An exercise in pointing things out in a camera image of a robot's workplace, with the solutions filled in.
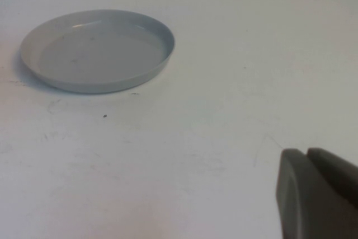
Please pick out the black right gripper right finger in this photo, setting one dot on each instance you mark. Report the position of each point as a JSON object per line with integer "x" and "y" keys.
{"x": 338, "y": 169}

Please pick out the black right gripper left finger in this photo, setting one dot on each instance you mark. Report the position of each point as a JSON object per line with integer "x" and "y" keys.
{"x": 302, "y": 199}

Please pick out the grey plate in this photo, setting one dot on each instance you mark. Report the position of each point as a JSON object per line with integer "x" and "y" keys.
{"x": 98, "y": 54}

